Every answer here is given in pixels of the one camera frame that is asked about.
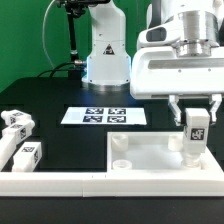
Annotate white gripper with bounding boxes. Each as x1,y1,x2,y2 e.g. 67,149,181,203
130,46,224,126

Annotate white square tabletop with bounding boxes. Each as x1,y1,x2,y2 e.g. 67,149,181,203
107,132,222,174

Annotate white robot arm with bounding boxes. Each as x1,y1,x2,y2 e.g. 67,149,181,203
83,0,224,124

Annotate white U-shaped fence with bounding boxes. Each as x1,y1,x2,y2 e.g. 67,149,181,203
0,134,224,198

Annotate white marker sheet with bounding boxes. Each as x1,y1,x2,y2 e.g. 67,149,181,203
61,107,147,125

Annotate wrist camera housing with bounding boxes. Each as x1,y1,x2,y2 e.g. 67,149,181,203
137,22,180,49

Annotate black cables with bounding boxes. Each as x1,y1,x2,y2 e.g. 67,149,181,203
36,59,88,79

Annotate white cable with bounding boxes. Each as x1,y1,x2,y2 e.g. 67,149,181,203
41,0,56,70

